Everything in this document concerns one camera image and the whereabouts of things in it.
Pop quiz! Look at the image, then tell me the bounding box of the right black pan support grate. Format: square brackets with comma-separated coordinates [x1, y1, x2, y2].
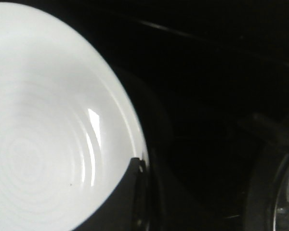
[239, 113, 289, 231]

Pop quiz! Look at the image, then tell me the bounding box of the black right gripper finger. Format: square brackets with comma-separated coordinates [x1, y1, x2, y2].
[76, 158, 149, 231]

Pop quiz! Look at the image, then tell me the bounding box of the black glass gas hob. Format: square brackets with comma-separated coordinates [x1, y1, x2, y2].
[27, 0, 289, 231]

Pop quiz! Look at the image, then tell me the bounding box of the white round plate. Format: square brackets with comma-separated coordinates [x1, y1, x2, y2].
[0, 2, 147, 231]

